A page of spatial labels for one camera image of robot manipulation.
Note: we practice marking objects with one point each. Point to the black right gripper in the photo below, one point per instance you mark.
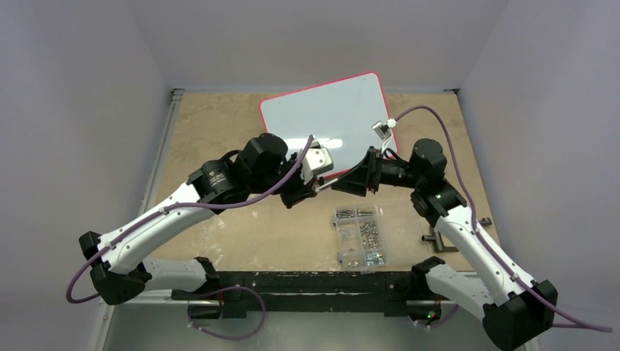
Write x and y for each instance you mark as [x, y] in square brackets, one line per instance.
[374, 171]

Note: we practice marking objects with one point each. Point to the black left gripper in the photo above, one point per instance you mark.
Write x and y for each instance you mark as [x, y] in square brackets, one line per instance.
[300, 191]

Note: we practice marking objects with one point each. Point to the white marker pen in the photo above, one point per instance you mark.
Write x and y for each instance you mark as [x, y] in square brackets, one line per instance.
[326, 185]

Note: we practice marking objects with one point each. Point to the pink framed whiteboard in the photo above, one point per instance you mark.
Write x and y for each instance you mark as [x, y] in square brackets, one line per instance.
[340, 114]

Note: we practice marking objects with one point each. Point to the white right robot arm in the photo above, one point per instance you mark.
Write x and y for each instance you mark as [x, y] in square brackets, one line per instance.
[511, 304]

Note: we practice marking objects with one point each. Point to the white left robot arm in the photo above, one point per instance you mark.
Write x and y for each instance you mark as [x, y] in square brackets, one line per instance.
[121, 263]

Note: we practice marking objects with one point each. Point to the clear screw organizer box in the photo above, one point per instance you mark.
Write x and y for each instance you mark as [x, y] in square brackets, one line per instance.
[359, 233]

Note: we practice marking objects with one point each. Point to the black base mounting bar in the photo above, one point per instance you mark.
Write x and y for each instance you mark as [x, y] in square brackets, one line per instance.
[235, 293]

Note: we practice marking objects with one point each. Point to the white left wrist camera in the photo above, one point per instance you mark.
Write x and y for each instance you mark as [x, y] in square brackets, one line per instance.
[316, 161]

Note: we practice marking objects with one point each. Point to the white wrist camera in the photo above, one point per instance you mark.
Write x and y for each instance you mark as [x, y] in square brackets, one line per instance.
[316, 161]
[384, 131]

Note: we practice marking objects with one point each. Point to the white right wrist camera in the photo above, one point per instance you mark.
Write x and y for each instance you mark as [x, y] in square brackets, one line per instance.
[384, 131]

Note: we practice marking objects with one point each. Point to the black metal bracket tool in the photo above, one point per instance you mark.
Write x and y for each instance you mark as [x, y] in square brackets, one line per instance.
[443, 240]

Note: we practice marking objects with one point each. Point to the aluminium table frame rail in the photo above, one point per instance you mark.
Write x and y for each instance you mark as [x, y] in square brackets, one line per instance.
[105, 313]

